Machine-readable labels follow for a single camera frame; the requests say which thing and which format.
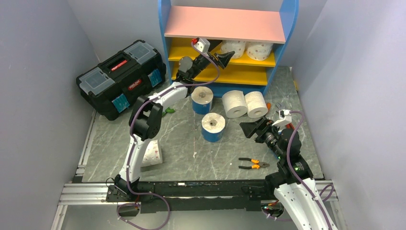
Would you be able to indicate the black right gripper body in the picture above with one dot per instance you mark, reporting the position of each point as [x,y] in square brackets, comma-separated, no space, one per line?
[270,134]

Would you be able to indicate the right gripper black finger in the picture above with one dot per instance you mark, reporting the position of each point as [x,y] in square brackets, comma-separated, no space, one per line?
[253,125]
[250,130]

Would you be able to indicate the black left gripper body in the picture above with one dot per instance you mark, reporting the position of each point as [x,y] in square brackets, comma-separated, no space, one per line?
[204,62]

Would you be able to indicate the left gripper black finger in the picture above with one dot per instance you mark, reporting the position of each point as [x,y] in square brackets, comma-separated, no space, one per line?
[222,60]
[213,44]

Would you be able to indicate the white dotted roll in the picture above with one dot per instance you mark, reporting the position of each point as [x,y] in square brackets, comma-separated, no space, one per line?
[237,46]

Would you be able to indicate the blue cartoon roll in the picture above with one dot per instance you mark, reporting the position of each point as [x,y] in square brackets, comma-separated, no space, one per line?
[213,126]

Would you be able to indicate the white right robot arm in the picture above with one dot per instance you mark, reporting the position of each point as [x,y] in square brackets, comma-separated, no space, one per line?
[293,184]

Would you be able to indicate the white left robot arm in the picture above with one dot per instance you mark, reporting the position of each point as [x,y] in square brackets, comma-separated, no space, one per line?
[145,120]

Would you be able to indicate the blue shelf unit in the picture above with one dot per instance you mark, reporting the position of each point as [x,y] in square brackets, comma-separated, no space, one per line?
[180,24]

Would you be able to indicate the plain white roll, right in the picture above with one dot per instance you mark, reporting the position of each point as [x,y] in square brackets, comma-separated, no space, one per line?
[256,104]

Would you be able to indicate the plain white roll, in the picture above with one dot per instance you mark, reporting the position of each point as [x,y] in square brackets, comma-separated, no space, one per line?
[234,104]
[256,104]

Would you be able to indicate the plain white roll, left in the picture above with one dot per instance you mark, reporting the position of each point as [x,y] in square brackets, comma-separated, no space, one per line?
[234,104]

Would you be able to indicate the blue wrapped roll, rear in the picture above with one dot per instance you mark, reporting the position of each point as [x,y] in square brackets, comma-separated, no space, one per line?
[202,98]

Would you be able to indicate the green pipe valve fitting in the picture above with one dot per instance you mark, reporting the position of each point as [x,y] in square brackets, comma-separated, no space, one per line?
[168,111]

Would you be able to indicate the black toolbox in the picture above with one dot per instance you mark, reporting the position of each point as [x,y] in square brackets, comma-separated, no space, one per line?
[115,84]

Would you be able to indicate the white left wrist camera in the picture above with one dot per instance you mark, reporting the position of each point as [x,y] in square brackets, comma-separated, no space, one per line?
[202,45]

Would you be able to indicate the red handled adjustable wrench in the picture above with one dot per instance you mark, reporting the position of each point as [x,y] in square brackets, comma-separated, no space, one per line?
[280,106]

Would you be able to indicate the orange handled pliers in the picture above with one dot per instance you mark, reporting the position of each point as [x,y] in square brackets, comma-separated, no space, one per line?
[256,164]

